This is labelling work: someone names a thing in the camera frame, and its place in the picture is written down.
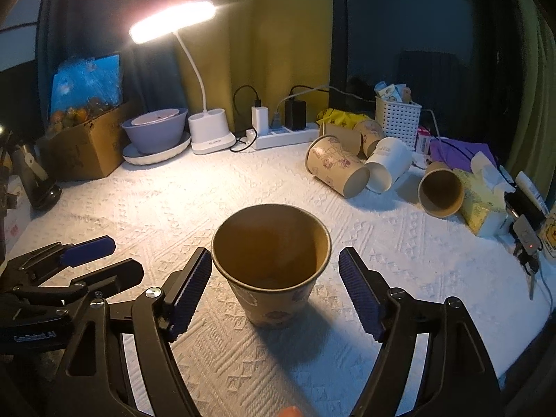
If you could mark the white paper cup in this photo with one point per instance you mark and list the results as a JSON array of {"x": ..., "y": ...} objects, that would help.
[{"x": 388, "y": 160}]

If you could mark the green curtain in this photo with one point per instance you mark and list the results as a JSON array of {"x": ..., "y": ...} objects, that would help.
[{"x": 536, "y": 95}]

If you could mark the cardboard box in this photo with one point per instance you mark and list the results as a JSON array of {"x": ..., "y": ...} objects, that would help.
[{"x": 93, "y": 147}]

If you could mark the black wallet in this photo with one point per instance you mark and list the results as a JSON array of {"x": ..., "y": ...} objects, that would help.
[{"x": 523, "y": 204}]

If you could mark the white plastic basket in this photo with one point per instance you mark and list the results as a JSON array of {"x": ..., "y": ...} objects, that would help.
[{"x": 397, "y": 121}]

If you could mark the white plate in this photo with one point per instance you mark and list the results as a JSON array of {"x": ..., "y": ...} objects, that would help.
[{"x": 147, "y": 157}]

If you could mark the dark blue curtain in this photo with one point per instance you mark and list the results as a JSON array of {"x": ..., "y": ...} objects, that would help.
[{"x": 100, "y": 13}]

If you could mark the white tube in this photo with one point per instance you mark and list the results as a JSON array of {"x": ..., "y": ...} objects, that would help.
[{"x": 531, "y": 189}]

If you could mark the white power strip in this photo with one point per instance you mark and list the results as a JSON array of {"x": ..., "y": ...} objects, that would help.
[{"x": 289, "y": 137}]

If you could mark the small pink box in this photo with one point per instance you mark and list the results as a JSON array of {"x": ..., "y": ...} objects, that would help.
[{"x": 423, "y": 140}]

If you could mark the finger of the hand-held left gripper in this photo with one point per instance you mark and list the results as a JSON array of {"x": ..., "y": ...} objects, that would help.
[
  {"x": 114, "y": 274},
  {"x": 89, "y": 248}
]

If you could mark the black power adapter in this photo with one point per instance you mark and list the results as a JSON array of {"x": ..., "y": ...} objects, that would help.
[{"x": 295, "y": 115}]

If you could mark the white textured cloth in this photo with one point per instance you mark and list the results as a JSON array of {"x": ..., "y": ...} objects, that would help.
[{"x": 143, "y": 208}]

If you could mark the yellow curtain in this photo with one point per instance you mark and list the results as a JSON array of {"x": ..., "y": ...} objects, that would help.
[{"x": 269, "y": 43}]

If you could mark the patterned brown paper cup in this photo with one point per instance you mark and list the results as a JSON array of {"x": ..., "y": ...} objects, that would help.
[
  {"x": 369, "y": 134},
  {"x": 332, "y": 165}
]

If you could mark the blue plastic bag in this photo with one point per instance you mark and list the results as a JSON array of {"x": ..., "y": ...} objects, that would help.
[{"x": 87, "y": 80}]

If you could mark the purple cloth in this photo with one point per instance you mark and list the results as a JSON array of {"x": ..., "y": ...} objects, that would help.
[{"x": 456, "y": 152}]

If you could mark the pile of oranges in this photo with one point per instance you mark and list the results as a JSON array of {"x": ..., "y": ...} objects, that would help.
[{"x": 74, "y": 116}]

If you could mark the yellow printed cup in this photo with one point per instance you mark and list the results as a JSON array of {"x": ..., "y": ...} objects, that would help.
[{"x": 549, "y": 239}]

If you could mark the packets in basket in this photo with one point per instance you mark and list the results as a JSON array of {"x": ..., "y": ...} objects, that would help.
[{"x": 391, "y": 92}]

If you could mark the purple bowl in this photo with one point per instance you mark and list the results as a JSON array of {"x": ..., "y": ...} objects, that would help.
[{"x": 154, "y": 134}]

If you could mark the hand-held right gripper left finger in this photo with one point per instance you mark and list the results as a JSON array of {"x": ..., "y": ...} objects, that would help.
[{"x": 190, "y": 292}]

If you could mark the white charger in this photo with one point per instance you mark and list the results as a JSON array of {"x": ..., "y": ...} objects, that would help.
[{"x": 259, "y": 119}]

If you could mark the yellow tissue pack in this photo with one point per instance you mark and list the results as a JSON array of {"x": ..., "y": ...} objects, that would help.
[{"x": 478, "y": 202}]

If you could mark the yellow plastic packaging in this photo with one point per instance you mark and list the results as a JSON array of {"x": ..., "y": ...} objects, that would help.
[{"x": 343, "y": 117}]

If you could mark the key bunch with fob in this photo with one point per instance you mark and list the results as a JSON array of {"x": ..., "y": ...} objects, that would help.
[{"x": 524, "y": 234}]

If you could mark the plain brown paper cup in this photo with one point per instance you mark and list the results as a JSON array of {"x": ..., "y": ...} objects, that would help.
[{"x": 269, "y": 260}]

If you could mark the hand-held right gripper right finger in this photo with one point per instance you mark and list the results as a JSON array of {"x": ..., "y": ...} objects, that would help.
[{"x": 359, "y": 292}]

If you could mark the white desk lamp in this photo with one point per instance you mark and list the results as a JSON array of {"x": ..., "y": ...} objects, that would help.
[{"x": 209, "y": 132}]

